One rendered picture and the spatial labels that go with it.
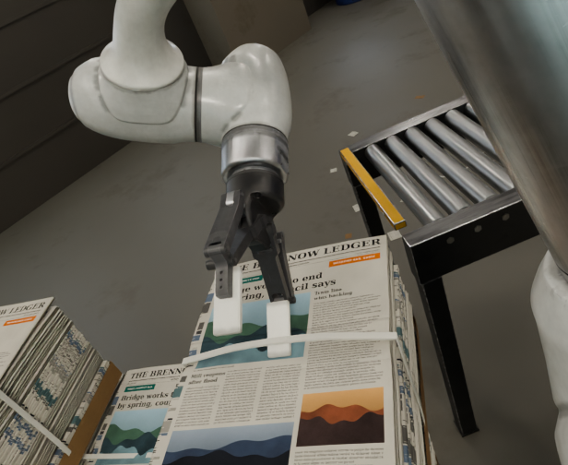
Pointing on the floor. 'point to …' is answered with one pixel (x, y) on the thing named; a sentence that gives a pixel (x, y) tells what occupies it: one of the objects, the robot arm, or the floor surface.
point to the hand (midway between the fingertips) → (255, 336)
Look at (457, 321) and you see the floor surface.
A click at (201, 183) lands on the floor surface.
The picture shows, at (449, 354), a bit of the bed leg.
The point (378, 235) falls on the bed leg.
